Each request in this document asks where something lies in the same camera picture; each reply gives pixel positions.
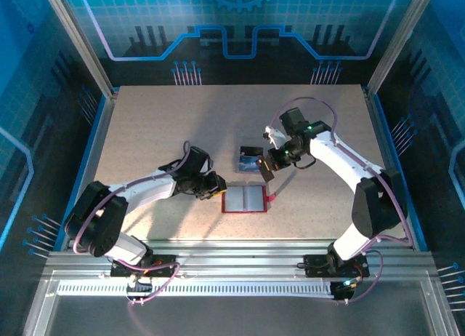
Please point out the blue credit card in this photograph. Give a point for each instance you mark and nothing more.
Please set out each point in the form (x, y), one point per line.
(248, 165)

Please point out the red tray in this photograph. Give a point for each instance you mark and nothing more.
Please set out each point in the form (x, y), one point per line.
(254, 199)

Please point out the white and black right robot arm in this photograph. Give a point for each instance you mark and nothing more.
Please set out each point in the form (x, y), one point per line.
(341, 158)

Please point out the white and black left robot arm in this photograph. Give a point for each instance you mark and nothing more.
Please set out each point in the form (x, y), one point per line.
(145, 192)

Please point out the clear plastic card tray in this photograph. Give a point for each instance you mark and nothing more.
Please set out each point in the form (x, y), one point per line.
(254, 141)

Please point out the grey metal shelf plate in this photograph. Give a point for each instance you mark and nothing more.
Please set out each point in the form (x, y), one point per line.
(236, 318)

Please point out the black controller board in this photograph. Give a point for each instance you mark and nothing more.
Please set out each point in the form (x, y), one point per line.
(343, 290)

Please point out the aluminium front rail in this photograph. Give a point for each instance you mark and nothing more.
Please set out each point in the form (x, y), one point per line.
(236, 257)

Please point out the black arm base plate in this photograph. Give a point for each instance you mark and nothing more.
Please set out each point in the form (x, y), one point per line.
(314, 265)
(167, 259)

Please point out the aluminium side rail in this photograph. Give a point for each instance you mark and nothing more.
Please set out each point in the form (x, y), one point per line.
(96, 147)
(384, 147)

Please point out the aluminium frame post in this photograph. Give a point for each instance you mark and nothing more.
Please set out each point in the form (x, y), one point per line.
(78, 41)
(401, 41)

